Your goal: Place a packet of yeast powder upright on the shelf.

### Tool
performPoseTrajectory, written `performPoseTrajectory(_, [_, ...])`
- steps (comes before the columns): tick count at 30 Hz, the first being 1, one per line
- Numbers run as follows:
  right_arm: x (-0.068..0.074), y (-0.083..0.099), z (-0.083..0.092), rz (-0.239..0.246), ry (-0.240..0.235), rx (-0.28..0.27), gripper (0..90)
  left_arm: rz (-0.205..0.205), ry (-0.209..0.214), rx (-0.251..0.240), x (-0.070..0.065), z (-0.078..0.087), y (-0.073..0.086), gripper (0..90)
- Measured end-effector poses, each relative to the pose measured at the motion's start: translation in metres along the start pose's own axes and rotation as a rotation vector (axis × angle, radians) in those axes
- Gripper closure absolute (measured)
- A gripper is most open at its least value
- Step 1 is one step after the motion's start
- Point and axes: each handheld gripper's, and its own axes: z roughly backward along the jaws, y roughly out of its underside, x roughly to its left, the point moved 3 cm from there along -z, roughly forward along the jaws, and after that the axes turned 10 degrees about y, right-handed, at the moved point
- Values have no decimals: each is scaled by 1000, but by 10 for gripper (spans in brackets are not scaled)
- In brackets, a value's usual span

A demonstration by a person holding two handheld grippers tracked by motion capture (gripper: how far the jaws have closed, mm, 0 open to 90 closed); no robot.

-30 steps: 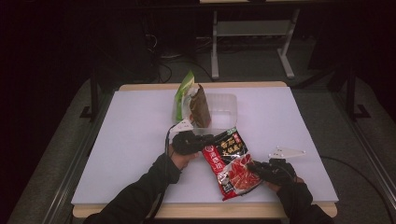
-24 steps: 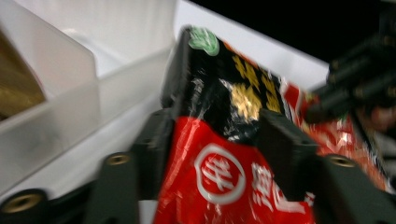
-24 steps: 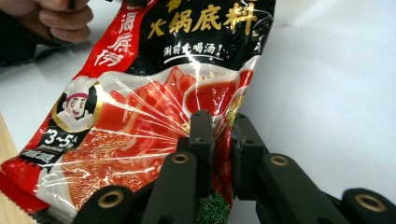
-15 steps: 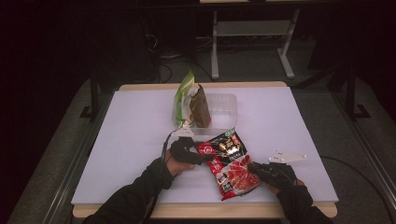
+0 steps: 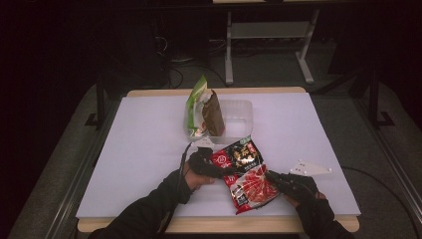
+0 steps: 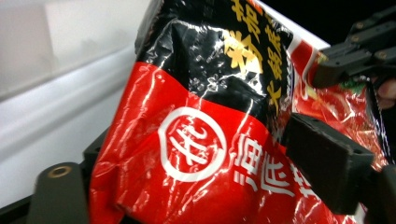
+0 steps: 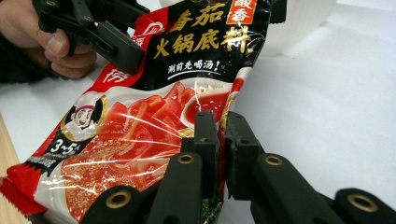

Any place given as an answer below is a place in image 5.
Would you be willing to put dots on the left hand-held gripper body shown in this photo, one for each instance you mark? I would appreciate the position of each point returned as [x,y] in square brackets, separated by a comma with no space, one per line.
[204,162]

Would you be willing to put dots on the clear plastic container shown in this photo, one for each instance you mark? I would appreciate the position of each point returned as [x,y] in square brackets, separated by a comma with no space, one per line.
[237,116]

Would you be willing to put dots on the green and white snack packet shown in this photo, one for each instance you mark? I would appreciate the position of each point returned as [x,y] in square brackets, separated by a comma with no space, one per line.
[194,106]

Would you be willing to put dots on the white table mat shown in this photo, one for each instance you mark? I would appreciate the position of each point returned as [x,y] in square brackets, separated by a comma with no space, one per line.
[142,149]

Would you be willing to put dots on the person's right hand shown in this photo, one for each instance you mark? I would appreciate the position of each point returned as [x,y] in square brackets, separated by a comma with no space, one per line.
[300,203]

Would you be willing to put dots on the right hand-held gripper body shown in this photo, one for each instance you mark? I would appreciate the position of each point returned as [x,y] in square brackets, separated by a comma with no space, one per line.
[298,187]

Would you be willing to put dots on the red and black seasoning packet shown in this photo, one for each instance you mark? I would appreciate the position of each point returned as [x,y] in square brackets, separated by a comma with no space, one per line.
[249,179]

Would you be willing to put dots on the black metal stand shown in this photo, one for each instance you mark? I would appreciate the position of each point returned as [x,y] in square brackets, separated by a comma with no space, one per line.
[375,99]
[100,99]

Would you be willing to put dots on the person's left hand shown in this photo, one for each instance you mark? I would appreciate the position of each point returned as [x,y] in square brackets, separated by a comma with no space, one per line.
[195,181]

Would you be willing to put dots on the gold and brown snack packet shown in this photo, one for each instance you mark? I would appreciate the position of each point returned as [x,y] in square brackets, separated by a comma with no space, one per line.
[214,116]

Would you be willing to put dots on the white metal stand frame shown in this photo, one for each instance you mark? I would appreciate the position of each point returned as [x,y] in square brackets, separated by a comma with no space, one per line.
[268,30]

